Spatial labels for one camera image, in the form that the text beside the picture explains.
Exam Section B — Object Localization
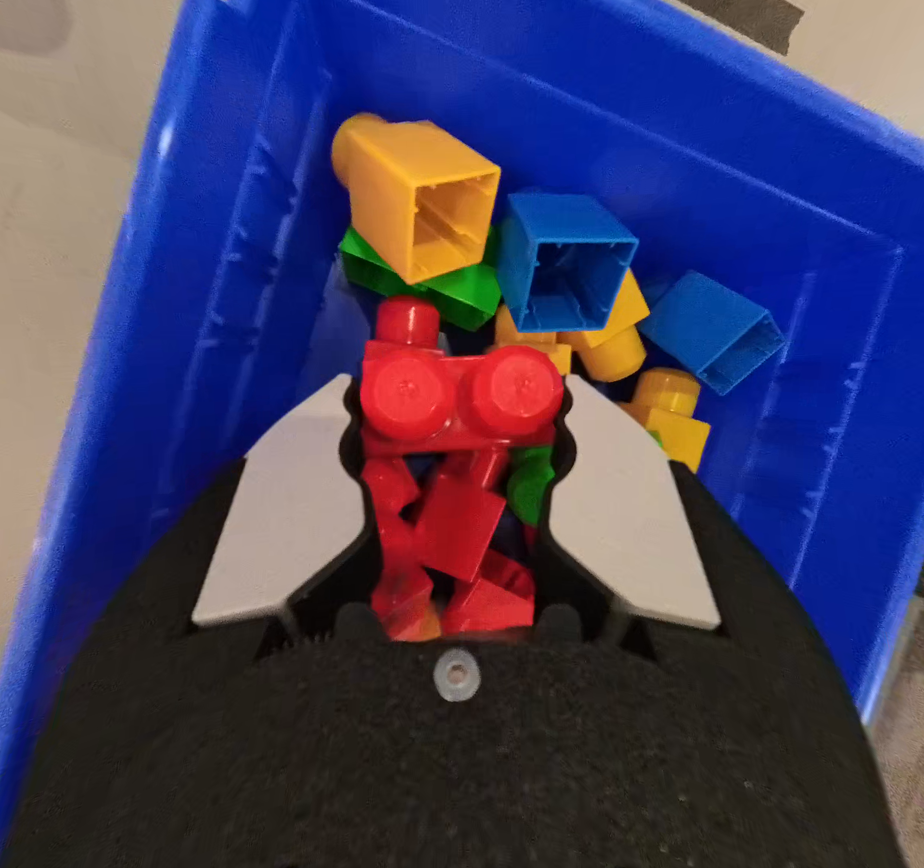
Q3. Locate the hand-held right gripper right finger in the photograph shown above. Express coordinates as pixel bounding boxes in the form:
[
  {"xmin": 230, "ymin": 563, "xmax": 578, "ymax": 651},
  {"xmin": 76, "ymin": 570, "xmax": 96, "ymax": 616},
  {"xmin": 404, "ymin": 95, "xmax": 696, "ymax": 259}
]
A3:
[{"xmin": 534, "ymin": 375, "xmax": 723, "ymax": 641}]

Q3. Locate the blue plastic bin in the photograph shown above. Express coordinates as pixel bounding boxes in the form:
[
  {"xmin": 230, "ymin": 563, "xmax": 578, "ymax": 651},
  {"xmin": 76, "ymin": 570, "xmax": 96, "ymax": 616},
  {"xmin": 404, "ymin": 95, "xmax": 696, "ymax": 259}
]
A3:
[{"xmin": 0, "ymin": 0, "xmax": 924, "ymax": 811}]

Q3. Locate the grey desk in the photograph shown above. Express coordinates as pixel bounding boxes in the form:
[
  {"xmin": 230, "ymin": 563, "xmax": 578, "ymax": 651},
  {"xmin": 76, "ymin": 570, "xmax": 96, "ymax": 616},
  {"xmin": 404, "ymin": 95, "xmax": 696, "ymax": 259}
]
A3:
[{"xmin": 0, "ymin": 0, "xmax": 924, "ymax": 674}]

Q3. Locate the pile of loose toy blocks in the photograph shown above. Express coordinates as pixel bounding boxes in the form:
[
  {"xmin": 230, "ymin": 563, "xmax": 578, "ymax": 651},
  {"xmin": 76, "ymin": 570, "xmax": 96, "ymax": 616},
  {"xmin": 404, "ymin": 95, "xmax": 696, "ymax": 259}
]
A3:
[{"xmin": 331, "ymin": 112, "xmax": 786, "ymax": 644}]

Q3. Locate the red two-stud block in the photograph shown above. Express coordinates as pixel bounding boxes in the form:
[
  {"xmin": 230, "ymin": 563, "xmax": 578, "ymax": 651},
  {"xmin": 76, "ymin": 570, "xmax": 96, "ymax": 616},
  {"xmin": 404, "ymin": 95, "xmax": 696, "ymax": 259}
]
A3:
[{"xmin": 359, "ymin": 344, "xmax": 565, "ymax": 459}]

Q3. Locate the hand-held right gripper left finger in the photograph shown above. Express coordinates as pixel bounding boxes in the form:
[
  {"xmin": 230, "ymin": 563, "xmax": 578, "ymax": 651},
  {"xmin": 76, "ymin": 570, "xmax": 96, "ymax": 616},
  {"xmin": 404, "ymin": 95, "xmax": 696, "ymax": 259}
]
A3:
[{"xmin": 191, "ymin": 375, "xmax": 380, "ymax": 641}]

